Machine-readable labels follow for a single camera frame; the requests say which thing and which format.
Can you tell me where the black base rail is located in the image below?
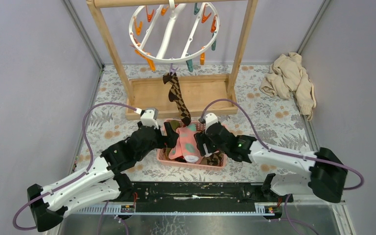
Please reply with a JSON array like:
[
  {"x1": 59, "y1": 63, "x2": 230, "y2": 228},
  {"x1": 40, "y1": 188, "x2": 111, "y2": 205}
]
[{"x1": 102, "y1": 181, "x2": 294, "y2": 213}]

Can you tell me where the beige crumpled cloth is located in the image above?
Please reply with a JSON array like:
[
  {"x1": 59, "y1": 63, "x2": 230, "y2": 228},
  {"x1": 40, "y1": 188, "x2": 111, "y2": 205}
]
[{"x1": 260, "y1": 52, "x2": 317, "y2": 121}]

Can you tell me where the pink plastic basket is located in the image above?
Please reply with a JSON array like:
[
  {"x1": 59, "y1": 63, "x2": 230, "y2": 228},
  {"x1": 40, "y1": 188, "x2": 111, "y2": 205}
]
[{"x1": 157, "y1": 120, "x2": 228, "y2": 171}]

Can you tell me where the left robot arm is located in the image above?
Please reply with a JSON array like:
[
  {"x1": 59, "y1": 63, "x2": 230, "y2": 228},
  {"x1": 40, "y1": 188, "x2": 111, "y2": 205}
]
[{"x1": 27, "y1": 122, "x2": 179, "y2": 232}]

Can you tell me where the floral table mat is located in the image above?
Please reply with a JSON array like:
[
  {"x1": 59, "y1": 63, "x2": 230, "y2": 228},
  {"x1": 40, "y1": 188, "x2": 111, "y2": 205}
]
[{"x1": 73, "y1": 65, "x2": 311, "y2": 182}]

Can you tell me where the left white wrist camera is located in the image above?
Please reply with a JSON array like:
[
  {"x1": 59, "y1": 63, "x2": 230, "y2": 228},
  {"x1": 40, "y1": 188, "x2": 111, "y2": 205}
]
[{"x1": 135, "y1": 108, "x2": 159, "y2": 129}]

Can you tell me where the white round clip hanger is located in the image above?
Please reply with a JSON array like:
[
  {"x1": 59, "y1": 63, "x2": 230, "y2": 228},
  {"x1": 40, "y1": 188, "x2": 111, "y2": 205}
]
[{"x1": 128, "y1": 0, "x2": 220, "y2": 66}]

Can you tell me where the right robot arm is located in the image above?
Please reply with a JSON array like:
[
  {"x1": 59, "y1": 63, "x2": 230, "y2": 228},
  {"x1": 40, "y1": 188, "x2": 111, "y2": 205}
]
[{"x1": 194, "y1": 122, "x2": 348, "y2": 203}]

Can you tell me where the wooden hanger rack frame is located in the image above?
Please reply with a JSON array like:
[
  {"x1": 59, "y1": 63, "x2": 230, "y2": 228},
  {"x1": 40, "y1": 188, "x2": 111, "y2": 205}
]
[{"x1": 86, "y1": 0, "x2": 258, "y2": 118}]

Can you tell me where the pink sock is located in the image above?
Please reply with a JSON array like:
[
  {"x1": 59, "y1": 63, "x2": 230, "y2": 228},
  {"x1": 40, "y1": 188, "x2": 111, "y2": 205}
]
[{"x1": 168, "y1": 123, "x2": 203, "y2": 164}]

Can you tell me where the brown beige argyle sock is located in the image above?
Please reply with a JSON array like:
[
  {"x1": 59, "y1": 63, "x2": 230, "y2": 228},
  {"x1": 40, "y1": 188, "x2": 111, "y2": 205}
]
[{"x1": 163, "y1": 72, "x2": 191, "y2": 126}]

